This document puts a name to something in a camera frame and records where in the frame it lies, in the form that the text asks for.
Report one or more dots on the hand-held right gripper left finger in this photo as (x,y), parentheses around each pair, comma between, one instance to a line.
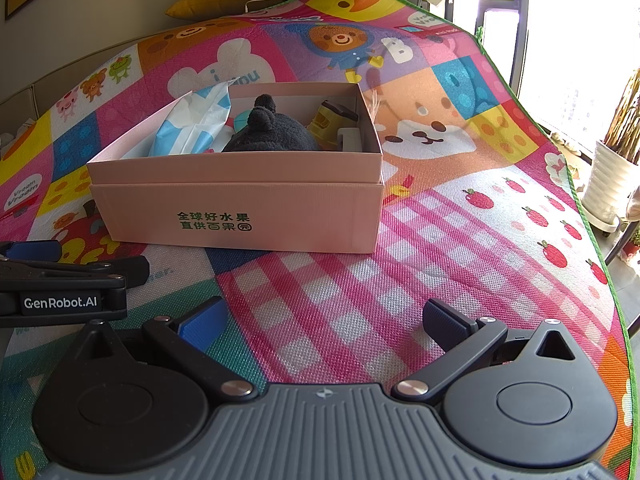
(202,322)

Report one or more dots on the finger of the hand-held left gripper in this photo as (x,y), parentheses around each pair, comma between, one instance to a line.
(30,250)
(132,270)

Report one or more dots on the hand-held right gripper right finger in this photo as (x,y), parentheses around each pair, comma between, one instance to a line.
(445,321)

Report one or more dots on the pink cardboard box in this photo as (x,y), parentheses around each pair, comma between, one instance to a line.
(240,210)

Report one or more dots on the blue wet wipe packet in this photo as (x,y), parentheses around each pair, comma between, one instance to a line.
(190,125)

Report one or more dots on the black plush toy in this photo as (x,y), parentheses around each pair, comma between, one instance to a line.
(280,132)

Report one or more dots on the white plastic block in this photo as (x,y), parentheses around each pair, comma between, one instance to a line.
(351,141)

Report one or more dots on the yellow toy with brown cap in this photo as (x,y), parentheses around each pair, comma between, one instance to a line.
(330,120)

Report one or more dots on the colourful cartoon play mat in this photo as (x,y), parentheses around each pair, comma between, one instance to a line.
(400,270)

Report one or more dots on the beige sofa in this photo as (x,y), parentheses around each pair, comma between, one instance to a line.
(60,75)

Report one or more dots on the black metal chair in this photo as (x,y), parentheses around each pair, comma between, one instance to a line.
(620,285)

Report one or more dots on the white ribbed plant pot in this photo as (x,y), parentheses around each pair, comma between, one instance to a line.
(610,180)

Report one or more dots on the dried yellow plant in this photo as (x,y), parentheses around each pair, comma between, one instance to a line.
(625,115)

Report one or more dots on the yellow pillow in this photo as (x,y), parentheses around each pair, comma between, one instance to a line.
(220,2)

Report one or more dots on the black window frame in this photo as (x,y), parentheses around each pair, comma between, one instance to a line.
(502,20)

